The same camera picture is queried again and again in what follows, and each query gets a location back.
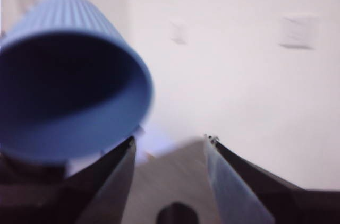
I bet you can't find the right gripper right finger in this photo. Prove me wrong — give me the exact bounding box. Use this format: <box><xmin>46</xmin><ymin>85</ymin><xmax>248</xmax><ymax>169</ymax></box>
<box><xmin>203</xmin><ymin>133</ymin><xmax>340</xmax><ymax>224</ymax></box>

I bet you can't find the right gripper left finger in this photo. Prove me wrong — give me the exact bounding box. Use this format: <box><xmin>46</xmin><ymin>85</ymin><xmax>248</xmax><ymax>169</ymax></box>
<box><xmin>0</xmin><ymin>136</ymin><xmax>137</xmax><ymax>224</ymax></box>

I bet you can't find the blue ribbed plastic cup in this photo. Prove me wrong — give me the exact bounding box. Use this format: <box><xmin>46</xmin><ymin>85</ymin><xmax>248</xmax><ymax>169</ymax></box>
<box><xmin>0</xmin><ymin>0</ymin><xmax>155</xmax><ymax>168</ymax></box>

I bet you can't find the white wall socket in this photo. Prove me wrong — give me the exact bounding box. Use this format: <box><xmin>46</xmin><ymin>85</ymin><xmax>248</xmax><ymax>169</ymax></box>
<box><xmin>278</xmin><ymin>13</ymin><xmax>320</xmax><ymax>50</ymax></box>

